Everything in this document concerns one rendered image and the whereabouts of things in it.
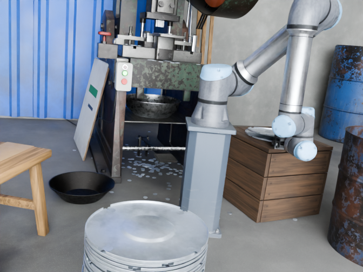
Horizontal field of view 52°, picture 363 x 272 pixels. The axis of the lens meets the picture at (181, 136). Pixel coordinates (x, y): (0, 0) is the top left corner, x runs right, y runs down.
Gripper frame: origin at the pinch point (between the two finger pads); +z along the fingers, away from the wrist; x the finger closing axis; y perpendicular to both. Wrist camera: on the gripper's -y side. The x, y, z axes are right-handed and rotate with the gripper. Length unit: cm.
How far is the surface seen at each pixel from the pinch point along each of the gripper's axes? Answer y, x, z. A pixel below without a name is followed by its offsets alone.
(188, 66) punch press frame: 42, -28, 39
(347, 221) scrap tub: -20.2, 26.7, -29.2
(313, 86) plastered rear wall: -105, -27, 224
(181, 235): 49, 15, -81
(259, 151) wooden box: 10.4, 7.0, -3.3
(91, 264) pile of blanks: 68, 20, -87
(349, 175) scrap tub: -18.5, 8.9, -28.3
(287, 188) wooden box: -5.4, 23.1, -2.2
